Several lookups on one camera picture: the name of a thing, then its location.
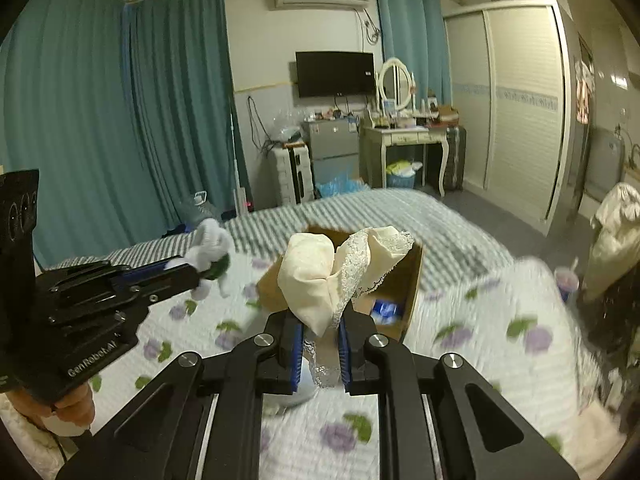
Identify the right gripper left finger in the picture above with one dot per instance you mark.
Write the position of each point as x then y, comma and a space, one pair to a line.
200, 417

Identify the cream lace cloth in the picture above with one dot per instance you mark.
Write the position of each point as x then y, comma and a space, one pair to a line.
318, 279

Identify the teal window curtain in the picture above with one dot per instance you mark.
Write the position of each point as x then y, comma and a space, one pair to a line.
126, 110

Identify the grey washing machine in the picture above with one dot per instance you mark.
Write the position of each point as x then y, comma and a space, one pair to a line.
605, 163

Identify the brown cardboard box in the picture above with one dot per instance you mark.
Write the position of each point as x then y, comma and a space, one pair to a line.
399, 286

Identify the white suitcase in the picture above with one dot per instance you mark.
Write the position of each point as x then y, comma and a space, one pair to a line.
291, 174

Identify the black wall television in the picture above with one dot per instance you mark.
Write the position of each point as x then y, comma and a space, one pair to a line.
334, 73

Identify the teal curtain by wardrobe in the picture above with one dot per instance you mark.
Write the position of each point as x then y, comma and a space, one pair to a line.
414, 31

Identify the white dressing table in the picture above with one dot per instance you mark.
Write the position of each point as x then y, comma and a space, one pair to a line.
382, 146

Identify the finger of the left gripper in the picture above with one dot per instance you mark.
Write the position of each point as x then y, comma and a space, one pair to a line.
151, 270
177, 278

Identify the blue tissue pack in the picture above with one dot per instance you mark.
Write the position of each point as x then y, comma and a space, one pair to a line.
386, 312

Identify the clear water jug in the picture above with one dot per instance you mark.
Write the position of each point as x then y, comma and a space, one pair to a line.
196, 208

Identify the oval vanity mirror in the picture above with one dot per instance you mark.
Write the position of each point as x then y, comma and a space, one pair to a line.
396, 86

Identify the chair piled with clothes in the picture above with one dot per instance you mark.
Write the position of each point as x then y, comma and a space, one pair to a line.
615, 251

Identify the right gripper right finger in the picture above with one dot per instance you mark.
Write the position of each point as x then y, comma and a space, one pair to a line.
440, 418

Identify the small grey refrigerator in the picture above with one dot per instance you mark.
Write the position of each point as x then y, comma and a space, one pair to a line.
334, 153

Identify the grey checked bed sheet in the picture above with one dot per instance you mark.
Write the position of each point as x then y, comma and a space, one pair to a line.
454, 250

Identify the dark suitcase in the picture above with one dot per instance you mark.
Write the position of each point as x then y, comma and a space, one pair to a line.
454, 172

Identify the white louvered wardrobe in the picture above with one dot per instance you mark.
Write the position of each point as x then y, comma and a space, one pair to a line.
513, 84

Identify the person's left hand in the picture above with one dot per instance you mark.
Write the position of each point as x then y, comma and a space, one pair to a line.
70, 416

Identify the white socks bundle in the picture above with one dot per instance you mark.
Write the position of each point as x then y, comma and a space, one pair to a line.
209, 254

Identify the hanging pink garment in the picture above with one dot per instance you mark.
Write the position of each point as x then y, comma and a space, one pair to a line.
584, 92

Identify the blue grey plush toy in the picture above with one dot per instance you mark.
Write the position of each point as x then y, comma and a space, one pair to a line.
306, 390

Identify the white floral quilt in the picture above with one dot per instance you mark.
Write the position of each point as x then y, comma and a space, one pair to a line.
201, 418

